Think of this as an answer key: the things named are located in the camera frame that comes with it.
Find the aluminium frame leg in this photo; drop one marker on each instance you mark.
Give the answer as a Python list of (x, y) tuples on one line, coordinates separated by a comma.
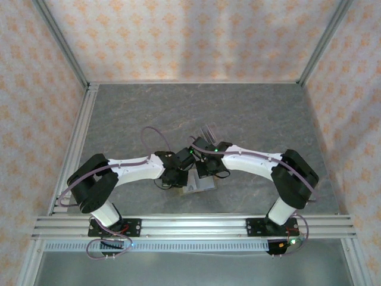
[(351, 265), (29, 265)]

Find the small grey box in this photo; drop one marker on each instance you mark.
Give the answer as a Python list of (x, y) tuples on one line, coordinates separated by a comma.
[(182, 193)]

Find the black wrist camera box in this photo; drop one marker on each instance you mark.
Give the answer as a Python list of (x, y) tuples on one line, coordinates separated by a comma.
[(200, 144), (184, 158)]

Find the black electronics board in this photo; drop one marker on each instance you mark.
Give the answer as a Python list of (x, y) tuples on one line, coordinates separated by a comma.
[(111, 245), (276, 248)]

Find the black left electronics board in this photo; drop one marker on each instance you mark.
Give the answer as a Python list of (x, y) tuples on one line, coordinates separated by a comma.
[(111, 245)]

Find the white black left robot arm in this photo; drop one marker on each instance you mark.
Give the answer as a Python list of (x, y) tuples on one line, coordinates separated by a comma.
[(137, 171)]

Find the aluminium rail along wall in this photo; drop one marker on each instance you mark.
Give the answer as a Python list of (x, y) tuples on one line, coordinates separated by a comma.
[(193, 82)]

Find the aluminium left corner post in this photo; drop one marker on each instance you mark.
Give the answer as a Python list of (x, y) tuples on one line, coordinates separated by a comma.
[(64, 44)]

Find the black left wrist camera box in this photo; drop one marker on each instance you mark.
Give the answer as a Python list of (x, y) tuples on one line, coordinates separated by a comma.
[(184, 158)]

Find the aluminium right corner post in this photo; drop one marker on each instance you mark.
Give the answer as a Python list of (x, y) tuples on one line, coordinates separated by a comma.
[(323, 44)]

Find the white card with dark print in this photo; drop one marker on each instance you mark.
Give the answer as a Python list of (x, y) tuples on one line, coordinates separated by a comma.
[(192, 186)]

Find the grey metal panel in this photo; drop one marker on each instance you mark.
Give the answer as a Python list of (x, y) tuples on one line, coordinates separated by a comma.
[(193, 269)]

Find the clear acrylic card holder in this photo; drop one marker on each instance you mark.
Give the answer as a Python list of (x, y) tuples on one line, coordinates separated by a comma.
[(208, 134)]

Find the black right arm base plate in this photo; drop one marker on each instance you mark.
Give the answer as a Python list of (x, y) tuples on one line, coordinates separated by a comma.
[(253, 228)]

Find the blue-grey card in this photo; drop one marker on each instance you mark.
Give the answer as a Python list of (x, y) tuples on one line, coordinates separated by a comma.
[(208, 184)]

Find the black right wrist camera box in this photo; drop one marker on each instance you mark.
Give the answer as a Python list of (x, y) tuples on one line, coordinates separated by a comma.
[(200, 144)]

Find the aluminium left side rail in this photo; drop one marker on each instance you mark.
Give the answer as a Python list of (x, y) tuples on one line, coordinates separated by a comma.
[(78, 140)]

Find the aluminium corner post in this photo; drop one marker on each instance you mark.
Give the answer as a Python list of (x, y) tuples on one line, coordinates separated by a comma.
[(64, 44), (323, 44)]

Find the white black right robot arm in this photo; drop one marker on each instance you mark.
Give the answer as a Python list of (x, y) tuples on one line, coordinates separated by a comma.
[(250, 164)]

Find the aluminium left frame leg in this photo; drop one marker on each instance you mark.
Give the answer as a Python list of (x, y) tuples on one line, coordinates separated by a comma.
[(29, 265)]

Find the black right electronics board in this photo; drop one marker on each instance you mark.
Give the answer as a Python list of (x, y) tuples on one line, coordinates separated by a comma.
[(276, 248)]

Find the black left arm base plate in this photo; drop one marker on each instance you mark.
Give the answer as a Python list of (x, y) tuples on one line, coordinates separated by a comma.
[(135, 228)]

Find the aluminium right frame leg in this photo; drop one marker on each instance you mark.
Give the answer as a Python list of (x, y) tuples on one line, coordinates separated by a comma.
[(351, 265)]

